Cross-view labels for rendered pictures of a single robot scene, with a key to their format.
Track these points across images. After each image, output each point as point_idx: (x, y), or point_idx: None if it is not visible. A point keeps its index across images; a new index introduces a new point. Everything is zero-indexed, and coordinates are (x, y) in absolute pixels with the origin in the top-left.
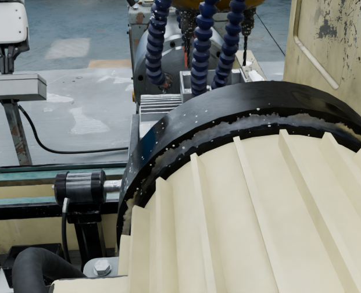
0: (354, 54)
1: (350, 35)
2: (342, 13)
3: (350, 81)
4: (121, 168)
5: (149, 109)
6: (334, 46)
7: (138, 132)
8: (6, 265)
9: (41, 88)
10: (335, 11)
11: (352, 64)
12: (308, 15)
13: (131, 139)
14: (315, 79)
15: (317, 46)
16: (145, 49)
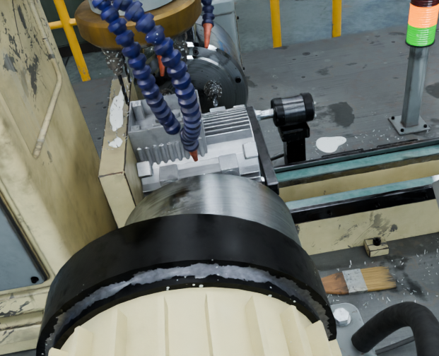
0: (51, 33)
1: (44, 27)
2: (30, 34)
3: (59, 52)
4: (292, 208)
5: (235, 109)
6: (42, 68)
7: (259, 155)
8: (360, 149)
9: None
10: (27, 44)
11: (54, 41)
12: (21, 104)
13: (264, 146)
14: (59, 117)
15: (39, 104)
16: (269, 196)
